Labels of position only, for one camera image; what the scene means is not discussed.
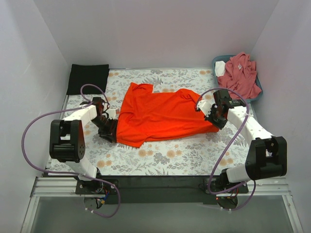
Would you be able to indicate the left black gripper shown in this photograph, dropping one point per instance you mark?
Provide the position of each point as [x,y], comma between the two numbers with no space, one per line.
[107,129]

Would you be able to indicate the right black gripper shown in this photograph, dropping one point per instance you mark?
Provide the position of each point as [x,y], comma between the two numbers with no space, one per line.
[215,116]

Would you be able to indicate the orange t-shirt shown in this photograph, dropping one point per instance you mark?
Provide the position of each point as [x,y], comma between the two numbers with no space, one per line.
[147,116]

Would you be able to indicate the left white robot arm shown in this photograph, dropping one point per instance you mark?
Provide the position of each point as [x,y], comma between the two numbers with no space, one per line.
[67,140]

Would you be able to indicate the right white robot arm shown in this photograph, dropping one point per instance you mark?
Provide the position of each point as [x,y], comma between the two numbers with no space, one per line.
[267,155]

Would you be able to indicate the floral table mat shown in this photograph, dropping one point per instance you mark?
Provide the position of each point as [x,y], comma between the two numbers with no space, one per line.
[200,154]

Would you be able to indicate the pink t-shirt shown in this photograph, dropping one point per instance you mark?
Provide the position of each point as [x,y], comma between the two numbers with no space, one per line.
[240,75]

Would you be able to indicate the white t-shirt in basket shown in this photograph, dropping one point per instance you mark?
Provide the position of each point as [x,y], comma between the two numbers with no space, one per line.
[219,68]

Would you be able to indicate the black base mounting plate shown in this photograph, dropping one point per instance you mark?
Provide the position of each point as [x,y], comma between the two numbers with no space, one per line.
[150,189]

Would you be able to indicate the teal laundry basket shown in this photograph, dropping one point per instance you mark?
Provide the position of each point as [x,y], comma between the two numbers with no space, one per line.
[226,58]

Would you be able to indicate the folded black t-shirt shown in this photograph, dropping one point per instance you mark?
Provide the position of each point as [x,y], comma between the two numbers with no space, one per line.
[80,75]

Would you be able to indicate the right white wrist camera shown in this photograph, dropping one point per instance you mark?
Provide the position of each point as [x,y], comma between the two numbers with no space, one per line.
[204,106]

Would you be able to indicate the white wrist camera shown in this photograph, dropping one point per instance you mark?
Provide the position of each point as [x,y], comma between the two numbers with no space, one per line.
[204,106]
[111,113]

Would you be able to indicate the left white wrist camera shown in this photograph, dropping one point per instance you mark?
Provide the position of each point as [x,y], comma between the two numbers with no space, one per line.
[111,113]

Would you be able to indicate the aluminium rail frame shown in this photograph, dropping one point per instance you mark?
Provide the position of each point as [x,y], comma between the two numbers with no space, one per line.
[57,186]

